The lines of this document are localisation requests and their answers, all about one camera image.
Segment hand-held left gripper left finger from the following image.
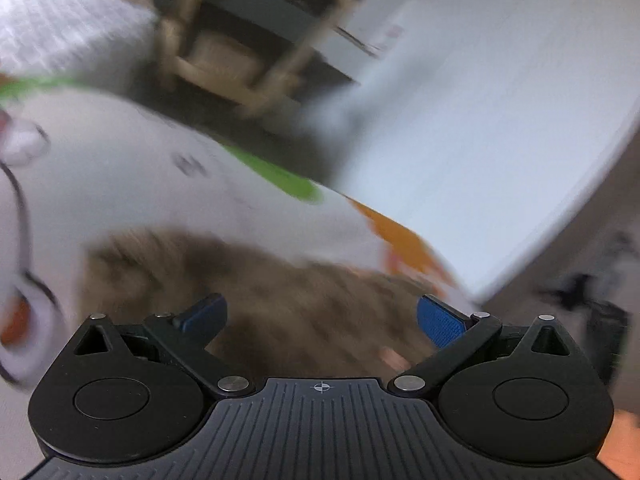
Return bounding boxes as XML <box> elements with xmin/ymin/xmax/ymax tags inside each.
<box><xmin>75</xmin><ymin>292</ymin><xmax>253</xmax><ymax>400</ymax></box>

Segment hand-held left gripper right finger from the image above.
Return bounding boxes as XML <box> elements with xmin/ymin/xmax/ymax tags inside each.
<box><xmin>389</xmin><ymin>294</ymin><xmax>573</xmax><ymax>400</ymax></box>

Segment brown corduroy pants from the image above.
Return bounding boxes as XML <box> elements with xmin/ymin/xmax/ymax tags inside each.
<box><xmin>82</xmin><ymin>227</ymin><xmax>451</xmax><ymax>378</ymax></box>

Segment black stand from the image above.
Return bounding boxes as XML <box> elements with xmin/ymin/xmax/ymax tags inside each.
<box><xmin>542</xmin><ymin>232</ymin><xmax>632</xmax><ymax>386</ymax></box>

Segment beige mesh office chair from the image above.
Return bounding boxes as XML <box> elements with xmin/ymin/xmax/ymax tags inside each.
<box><xmin>152</xmin><ymin>0</ymin><xmax>361</xmax><ymax>116</ymax></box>

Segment white quilted bed cover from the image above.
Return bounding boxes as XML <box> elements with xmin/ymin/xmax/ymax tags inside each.
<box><xmin>0</xmin><ymin>0</ymin><xmax>161</xmax><ymax>76</ymax></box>

